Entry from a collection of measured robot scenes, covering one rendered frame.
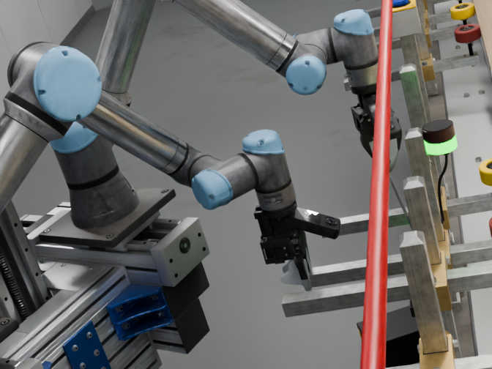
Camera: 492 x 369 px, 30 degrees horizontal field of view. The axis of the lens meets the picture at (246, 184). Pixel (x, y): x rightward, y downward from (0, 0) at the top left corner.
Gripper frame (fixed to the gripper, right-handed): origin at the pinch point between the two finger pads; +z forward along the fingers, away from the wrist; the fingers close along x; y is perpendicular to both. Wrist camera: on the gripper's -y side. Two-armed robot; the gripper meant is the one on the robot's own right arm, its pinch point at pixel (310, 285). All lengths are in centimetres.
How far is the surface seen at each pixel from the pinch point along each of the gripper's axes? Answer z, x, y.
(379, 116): -82, 119, -33
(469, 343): 12.1, 10.0, -30.1
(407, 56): -28, -53, -26
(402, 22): -37, -51, -26
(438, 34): -1, -148, -33
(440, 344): -16, 48, -27
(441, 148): -25.6, -0.8, -31.4
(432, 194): -15.6, -2.1, -27.9
